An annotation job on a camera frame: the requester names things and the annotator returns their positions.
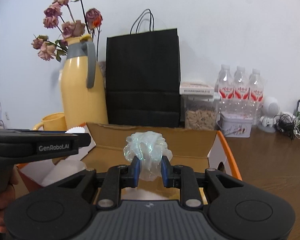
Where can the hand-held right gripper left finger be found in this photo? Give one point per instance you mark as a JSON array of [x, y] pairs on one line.
[[136, 172]]

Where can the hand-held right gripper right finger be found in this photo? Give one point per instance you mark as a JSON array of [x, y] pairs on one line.
[[165, 172]]

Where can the iridescent plastic wrap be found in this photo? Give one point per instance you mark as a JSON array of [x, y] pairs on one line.
[[146, 147]]

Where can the red cardboard box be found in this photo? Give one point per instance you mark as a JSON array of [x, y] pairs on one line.
[[190, 145]]

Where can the yellow mug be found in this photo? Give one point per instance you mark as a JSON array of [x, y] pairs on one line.
[[55, 122]]

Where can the white pleated paper liner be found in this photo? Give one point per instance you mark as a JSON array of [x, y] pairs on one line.
[[75, 130]]

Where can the clear snack container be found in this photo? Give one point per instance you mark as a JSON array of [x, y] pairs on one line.
[[200, 115]]

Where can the yellow thermos jug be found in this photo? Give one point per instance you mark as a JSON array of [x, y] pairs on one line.
[[82, 100]]

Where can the white tin box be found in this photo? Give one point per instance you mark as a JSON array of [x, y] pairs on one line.
[[236, 125]]

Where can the white flat carton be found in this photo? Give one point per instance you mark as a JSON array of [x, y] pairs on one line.
[[196, 87]]

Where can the black paper bag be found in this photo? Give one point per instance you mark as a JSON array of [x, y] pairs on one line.
[[142, 80]]

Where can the white robot speaker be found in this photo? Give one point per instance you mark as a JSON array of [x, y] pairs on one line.
[[270, 107]]

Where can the dried rose bouquet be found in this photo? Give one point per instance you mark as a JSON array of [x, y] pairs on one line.
[[70, 28]]

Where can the wall socket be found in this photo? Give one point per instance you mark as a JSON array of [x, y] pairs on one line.
[[7, 115]]

